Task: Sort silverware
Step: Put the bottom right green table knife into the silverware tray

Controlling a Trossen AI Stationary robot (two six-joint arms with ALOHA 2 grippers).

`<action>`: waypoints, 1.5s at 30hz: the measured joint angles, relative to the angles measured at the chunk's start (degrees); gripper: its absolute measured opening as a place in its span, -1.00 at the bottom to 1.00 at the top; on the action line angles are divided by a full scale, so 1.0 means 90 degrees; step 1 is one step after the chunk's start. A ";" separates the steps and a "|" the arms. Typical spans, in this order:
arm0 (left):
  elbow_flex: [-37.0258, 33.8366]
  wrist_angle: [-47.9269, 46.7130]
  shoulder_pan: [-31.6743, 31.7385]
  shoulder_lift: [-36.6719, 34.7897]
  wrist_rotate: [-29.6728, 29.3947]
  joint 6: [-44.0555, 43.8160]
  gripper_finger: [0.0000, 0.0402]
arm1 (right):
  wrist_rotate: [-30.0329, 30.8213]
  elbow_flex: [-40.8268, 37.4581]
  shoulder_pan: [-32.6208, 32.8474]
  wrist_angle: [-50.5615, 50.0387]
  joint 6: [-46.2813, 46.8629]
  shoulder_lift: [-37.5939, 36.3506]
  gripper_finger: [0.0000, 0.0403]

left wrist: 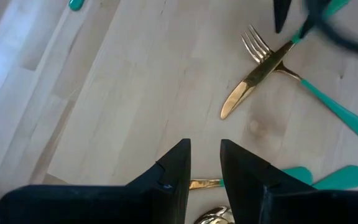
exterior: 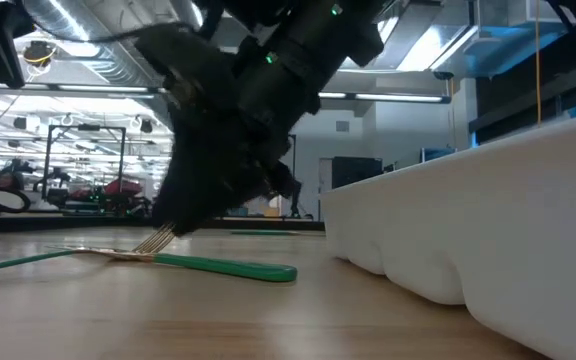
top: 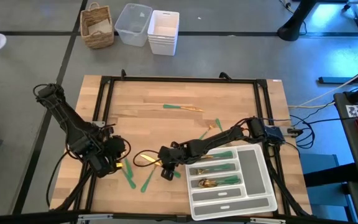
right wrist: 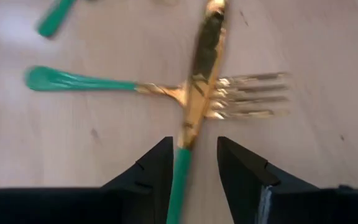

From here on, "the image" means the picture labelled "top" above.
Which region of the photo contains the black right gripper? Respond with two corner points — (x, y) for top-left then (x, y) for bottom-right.
(157, 139), (200, 181)

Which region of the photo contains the gold fork green handle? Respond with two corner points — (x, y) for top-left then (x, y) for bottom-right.
(198, 122), (217, 141)
(140, 161), (163, 194)
(194, 164), (237, 175)
(116, 161), (137, 190)

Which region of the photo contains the gold knife green handle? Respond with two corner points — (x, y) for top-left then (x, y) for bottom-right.
(139, 154), (181, 179)
(206, 151), (234, 159)
(162, 104), (205, 113)

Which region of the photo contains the gold spoon green handle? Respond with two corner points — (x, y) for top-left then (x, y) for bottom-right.
(197, 177), (241, 189)
(198, 175), (241, 187)
(124, 158), (134, 179)

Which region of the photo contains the white plastic cutlery tray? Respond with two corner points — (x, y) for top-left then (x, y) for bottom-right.
(184, 143), (278, 222)

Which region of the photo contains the woven wicker basket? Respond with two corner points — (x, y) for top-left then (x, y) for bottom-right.
(79, 2), (115, 50)

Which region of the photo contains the white plastic bin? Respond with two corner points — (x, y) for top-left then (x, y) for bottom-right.
(147, 9), (180, 57)

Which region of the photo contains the cardboard sheet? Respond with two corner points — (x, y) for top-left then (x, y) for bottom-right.
(87, 18), (112, 35)

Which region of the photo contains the clear plastic bin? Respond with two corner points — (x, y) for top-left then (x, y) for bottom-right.
(114, 2), (154, 48)

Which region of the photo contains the black side table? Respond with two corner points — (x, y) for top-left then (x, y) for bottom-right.
(333, 88), (358, 189)

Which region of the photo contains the black stand leg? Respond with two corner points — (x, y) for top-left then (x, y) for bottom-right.
(277, 0), (318, 42)

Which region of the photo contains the black stand foot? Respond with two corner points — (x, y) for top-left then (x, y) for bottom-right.
(318, 60), (358, 85)

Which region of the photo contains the black aluminium table frame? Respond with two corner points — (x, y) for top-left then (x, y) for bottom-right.
(50, 68), (313, 224)

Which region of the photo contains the white cable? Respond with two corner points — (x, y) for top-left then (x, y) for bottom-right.
(287, 72), (358, 110)

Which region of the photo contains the black cable bundle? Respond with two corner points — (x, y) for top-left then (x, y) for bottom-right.
(289, 101), (337, 150)

